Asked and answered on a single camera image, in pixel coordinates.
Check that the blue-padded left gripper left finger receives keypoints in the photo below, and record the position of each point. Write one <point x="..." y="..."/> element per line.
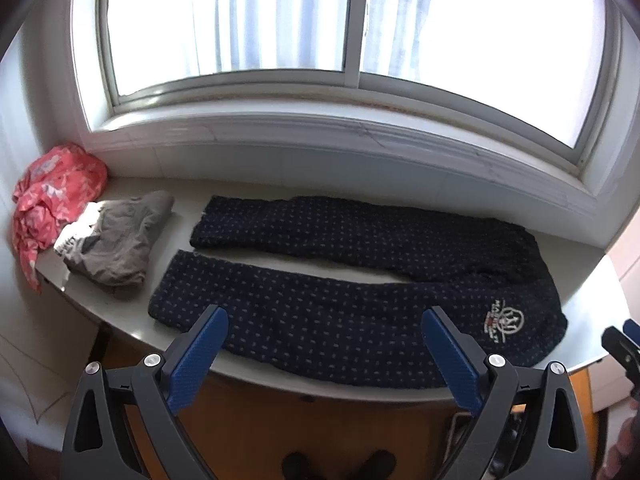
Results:
<point x="99" y="443"/>

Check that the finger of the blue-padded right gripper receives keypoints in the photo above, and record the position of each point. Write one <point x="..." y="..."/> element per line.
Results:
<point x="623" y="350"/>
<point x="632" y="330"/>

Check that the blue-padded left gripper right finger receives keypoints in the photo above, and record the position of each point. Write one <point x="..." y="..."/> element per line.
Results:
<point x="527" y="421"/>

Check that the navy dotted pants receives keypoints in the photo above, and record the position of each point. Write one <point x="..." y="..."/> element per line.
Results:
<point x="334" y="289"/>

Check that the person's right hand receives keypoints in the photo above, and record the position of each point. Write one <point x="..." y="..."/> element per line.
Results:
<point x="619" y="454"/>

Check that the grey folded garment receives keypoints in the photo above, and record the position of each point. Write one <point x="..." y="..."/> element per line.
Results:
<point x="112" y="240"/>

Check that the red patterned cloth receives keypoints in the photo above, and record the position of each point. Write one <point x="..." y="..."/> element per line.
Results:
<point x="52" y="193"/>

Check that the white sliding window frame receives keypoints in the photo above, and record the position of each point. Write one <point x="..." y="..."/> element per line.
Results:
<point x="538" y="76"/>

